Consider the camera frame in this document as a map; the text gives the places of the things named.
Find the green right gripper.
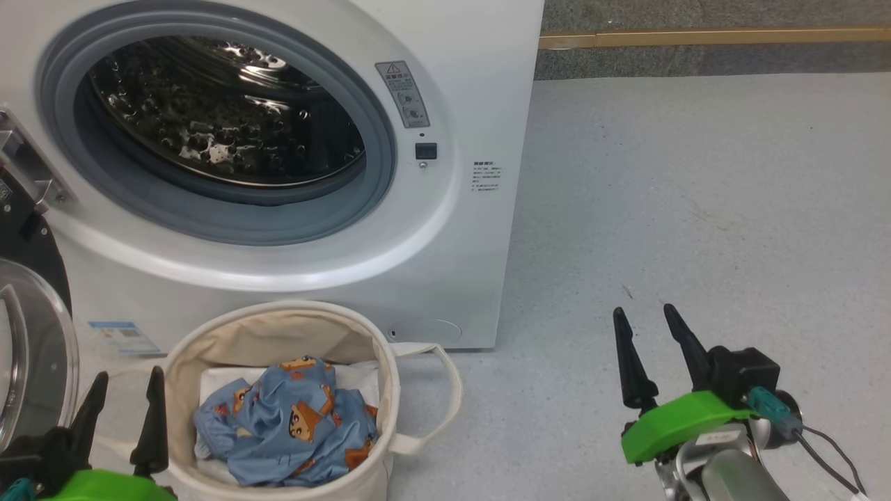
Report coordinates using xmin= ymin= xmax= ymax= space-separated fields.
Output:
xmin=613 ymin=303 xmax=757 ymax=466

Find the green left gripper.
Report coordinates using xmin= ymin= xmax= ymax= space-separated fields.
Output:
xmin=36 ymin=367 xmax=179 ymax=501

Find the teal right cable connector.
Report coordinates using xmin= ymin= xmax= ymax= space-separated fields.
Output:
xmin=748 ymin=386 xmax=803 ymax=440

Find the metal door hinge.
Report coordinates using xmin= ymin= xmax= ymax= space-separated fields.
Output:
xmin=0 ymin=108 xmax=74 ymax=214

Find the steel washer drum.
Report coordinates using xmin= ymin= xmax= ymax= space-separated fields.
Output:
xmin=86 ymin=35 xmax=368 ymax=189

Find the washing machine door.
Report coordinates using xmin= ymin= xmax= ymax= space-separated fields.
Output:
xmin=0 ymin=174 xmax=81 ymax=454

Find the white front-load washing machine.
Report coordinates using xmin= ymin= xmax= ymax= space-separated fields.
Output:
xmin=0 ymin=0 xmax=546 ymax=354

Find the grey warning sticker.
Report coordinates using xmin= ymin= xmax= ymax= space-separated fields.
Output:
xmin=375 ymin=61 xmax=431 ymax=130

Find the cream canvas laundry basket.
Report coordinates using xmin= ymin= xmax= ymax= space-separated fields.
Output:
xmin=89 ymin=300 xmax=464 ymax=501

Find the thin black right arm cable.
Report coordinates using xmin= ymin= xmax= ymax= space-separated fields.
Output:
xmin=792 ymin=423 xmax=869 ymax=499

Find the round filter cover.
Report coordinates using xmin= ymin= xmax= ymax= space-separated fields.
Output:
xmin=388 ymin=318 xmax=462 ymax=346

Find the small printed text sticker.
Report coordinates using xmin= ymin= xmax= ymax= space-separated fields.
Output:
xmin=471 ymin=159 xmax=503 ymax=195

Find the white cloth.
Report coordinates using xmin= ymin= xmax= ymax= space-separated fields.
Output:
xmin=197 ymin=360 xmax=381 ymax=488

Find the blue energy label sticker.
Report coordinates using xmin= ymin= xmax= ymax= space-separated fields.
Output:
xmin=88 ymin=319 xmax=163 ymax=356

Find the blue patterned garment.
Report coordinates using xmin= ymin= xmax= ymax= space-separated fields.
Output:
xmin=193 ymin=356 xmax=381 ymax=488

